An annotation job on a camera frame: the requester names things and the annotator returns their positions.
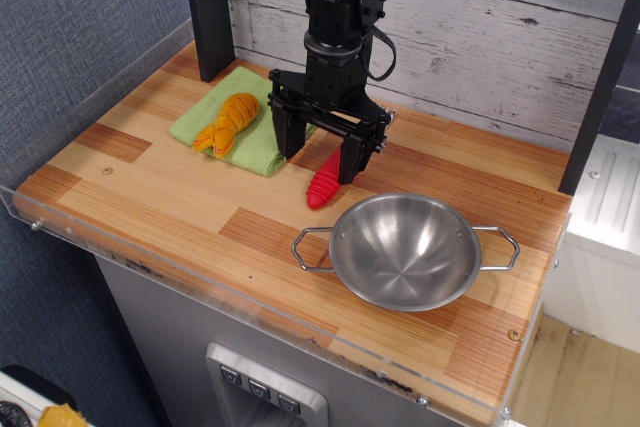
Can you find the grey toy fridge cabinet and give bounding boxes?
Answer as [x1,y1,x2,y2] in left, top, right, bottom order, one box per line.
[97,258,453,426]

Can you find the white toy sink unit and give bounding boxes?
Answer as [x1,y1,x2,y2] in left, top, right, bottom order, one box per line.
[542,135,639,352]

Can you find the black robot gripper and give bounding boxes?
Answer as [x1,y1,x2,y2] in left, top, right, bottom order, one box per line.
[269,39,390,185]

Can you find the stainless steel two-handled bowl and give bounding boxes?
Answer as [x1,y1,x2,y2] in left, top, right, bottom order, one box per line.
[291,191,521,313]

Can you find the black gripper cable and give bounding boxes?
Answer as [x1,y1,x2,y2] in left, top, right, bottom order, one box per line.
[367,26,398,82]

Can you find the red handled metal fork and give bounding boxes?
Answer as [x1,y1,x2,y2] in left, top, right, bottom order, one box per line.
[306,146,342,210]

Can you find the dark right vertical post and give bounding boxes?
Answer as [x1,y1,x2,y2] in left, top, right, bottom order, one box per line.
[558,0,639,195]

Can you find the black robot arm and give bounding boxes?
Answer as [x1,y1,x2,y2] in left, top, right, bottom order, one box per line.
[269,0,392,184]

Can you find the green folded rag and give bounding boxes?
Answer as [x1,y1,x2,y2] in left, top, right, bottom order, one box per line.
[169,67,286,176]

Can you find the orange plush shrimp toy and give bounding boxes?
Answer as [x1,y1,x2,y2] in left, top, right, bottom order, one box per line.
[192,93,261,159]

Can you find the silver dispenser button panel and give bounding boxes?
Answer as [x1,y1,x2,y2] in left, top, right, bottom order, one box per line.
[206,342,329,426]

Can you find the clear acrylic table guard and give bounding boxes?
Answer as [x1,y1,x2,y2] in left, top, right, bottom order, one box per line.
[1,47,569,425]

